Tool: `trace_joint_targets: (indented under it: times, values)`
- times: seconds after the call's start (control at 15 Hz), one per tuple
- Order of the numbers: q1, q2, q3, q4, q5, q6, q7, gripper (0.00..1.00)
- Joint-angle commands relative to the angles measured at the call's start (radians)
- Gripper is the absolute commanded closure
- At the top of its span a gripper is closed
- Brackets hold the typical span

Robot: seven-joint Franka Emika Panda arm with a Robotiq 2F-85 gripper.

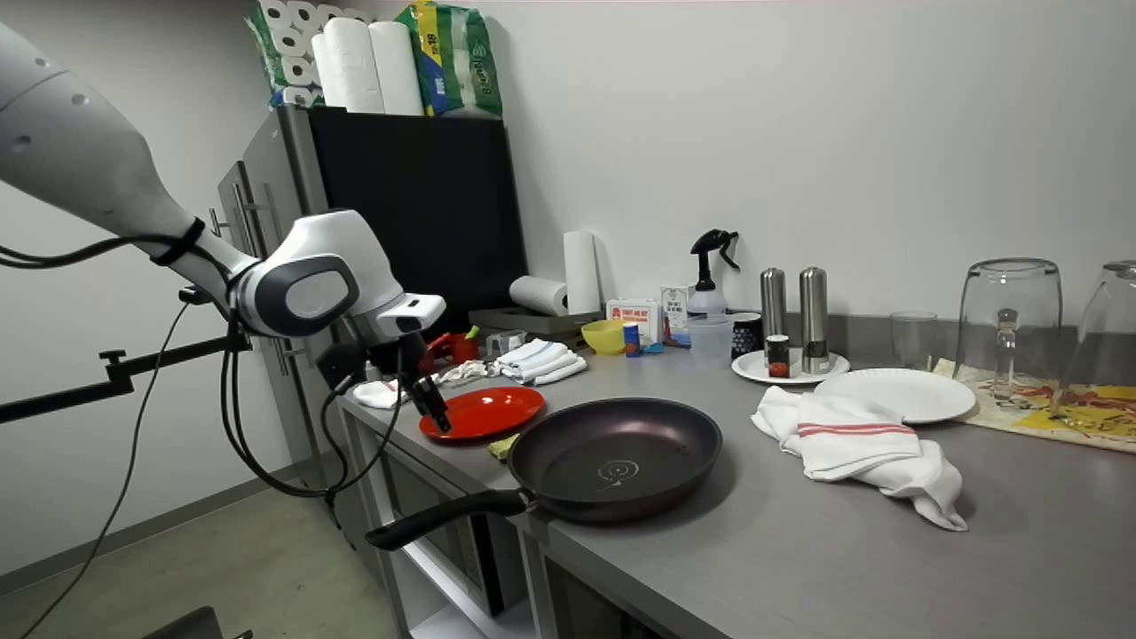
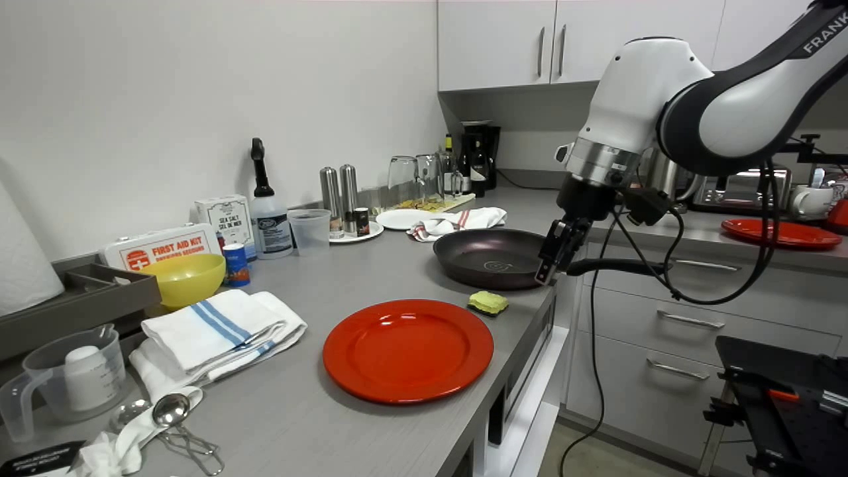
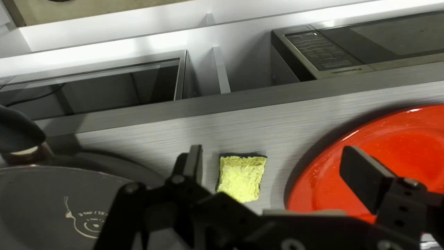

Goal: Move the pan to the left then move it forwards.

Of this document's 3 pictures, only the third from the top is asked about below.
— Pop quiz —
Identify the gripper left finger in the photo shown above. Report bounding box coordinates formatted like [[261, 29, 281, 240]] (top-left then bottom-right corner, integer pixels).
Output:
[[93, 144, 260, 250]]

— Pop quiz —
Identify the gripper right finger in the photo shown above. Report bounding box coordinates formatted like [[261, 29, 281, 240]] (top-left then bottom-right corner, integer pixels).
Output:
[[339, 145, 444, 248]]

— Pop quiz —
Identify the red round pan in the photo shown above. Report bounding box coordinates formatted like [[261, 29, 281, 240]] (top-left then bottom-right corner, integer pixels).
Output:
[[284, 103, 444, 223]]

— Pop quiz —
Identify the dark grey frying pan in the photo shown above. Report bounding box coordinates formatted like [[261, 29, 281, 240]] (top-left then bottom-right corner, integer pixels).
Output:
[[0, 104, 181, 250]]

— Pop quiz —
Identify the yellow sponge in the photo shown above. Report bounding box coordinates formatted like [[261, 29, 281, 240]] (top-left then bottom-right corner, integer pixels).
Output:
[[216, 153, 268, 204]]

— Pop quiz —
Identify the silver microwave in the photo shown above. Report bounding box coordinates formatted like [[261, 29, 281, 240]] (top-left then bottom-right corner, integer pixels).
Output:
[[270, 10, 444, 86]]

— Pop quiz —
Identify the microwave door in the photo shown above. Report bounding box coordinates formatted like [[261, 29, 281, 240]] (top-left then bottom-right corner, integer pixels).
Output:
[[318, 10, 444, 66]]

